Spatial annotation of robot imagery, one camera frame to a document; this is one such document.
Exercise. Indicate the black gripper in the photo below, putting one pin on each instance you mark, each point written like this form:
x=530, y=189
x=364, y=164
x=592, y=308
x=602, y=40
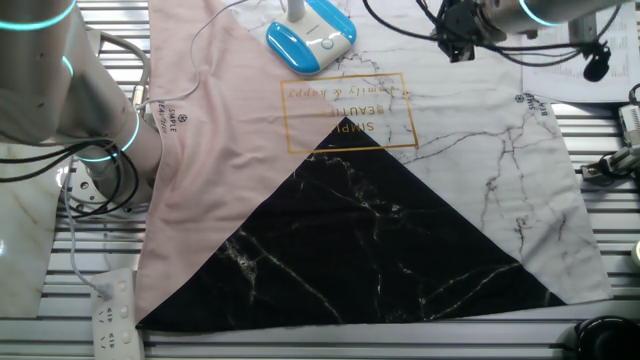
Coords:
x=465, y=25

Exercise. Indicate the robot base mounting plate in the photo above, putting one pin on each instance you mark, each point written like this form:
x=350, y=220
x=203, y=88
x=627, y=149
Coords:
x=82, y=187

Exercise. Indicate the blue white desk lamp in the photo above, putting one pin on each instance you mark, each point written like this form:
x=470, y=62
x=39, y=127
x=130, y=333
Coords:
x=300, y=50

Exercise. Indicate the printed paper sheet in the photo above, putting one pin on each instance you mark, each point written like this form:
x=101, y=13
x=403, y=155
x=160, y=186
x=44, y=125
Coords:
x=560, y=75

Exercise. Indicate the marble pink black tablecloth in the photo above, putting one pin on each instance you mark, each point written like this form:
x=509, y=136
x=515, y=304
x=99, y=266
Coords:
x=350, y=225

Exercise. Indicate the black round stand base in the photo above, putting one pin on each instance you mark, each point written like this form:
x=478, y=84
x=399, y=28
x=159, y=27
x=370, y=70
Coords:
x=605, y=340

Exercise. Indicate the white power strip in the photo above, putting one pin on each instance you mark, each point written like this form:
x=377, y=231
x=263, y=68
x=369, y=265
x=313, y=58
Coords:
x=117, y=320

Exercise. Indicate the white marble pattern sheet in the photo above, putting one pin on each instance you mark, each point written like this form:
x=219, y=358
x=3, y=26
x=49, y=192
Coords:
x=25, y=225

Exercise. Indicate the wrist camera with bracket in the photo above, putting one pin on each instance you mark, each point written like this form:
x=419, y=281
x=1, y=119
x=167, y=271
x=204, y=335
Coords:
x=596, y=67

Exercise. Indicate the silver depth camera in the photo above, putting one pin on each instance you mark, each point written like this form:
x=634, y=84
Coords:
x=631, y=125

